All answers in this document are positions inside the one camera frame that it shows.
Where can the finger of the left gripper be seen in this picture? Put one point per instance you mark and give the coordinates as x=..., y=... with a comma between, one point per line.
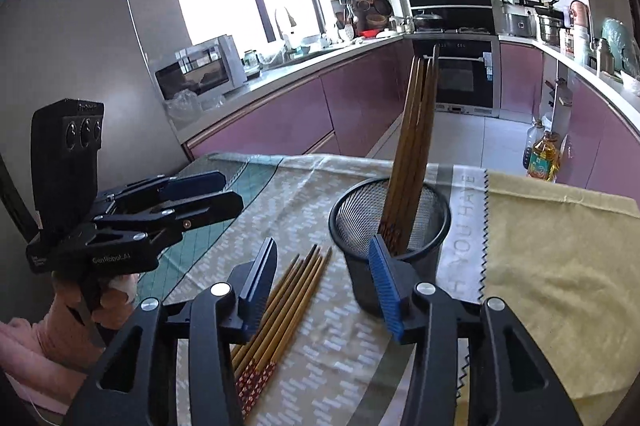
x=204, y=210
x=195, y=185

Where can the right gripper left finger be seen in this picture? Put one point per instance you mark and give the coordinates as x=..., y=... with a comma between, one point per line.
x=135, y=379

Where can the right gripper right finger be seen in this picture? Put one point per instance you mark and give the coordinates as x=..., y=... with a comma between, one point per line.
x=512, y=382

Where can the wooden chopstick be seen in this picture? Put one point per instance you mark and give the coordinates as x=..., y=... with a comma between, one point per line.
x=418, y=147
x=239, y=367
x=407, y=155
x=251, y=385
x=278, y=324
x=238, y=352
x=402, y=147
x=400, y=155

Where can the pink sleeved left forearm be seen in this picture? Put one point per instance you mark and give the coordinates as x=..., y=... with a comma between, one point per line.
x=24, y=361

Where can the left hand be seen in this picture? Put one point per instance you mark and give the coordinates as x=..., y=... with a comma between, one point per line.
x=75, y=320

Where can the white microwave oven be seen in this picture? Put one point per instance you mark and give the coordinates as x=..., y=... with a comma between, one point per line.
x=213, y=67

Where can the patterned tablecloth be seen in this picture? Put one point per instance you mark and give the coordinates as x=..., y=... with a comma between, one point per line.
x=516, y=302

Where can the cooking oil bottle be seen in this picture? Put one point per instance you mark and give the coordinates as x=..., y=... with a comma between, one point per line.
x=544, y=158

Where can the black built-in oven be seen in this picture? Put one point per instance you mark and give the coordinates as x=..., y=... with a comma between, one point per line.
x=469, y=71

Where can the black wok on stove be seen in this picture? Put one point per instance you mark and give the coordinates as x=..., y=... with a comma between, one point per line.
x=428, y=21

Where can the black range hood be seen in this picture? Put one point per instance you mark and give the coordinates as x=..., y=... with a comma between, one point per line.
x=476, y=16

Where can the silver rice cooker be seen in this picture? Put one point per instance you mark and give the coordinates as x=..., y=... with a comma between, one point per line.
x=519, y=21

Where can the steel vacuum flask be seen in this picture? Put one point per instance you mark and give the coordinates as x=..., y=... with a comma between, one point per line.
x=605, y=59

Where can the steel stock pot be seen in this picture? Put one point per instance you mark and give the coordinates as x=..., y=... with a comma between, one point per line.
x=550, y=24

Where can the pink thermos jug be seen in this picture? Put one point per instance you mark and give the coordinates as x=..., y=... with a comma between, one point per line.
x=580, y=27

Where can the black camera box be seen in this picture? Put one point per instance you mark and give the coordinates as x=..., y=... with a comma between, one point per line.
x=64, y=142

